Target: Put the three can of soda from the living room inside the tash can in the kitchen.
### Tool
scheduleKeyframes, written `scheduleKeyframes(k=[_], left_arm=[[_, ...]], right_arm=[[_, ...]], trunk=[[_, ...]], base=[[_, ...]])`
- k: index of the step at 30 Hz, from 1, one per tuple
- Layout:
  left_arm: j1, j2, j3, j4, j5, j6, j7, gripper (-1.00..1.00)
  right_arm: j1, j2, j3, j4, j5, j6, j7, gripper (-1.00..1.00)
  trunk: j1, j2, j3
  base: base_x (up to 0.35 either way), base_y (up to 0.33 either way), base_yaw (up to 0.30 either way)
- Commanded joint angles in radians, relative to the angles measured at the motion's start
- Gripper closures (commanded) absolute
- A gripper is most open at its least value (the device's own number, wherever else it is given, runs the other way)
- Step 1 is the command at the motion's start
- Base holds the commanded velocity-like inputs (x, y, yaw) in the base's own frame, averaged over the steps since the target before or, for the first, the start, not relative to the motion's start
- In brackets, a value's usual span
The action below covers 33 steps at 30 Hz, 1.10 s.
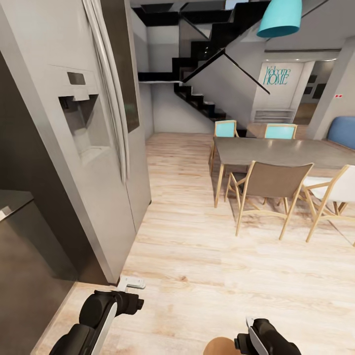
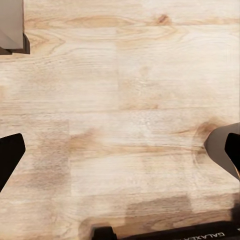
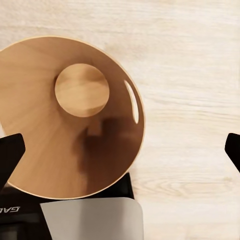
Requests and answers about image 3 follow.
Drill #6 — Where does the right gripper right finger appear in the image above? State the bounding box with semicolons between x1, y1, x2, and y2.
224;133;240;172

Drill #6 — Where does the trash can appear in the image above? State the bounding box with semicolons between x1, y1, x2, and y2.
0;34;146;200

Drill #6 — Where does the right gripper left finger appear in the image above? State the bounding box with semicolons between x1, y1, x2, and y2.
0;133;26;191

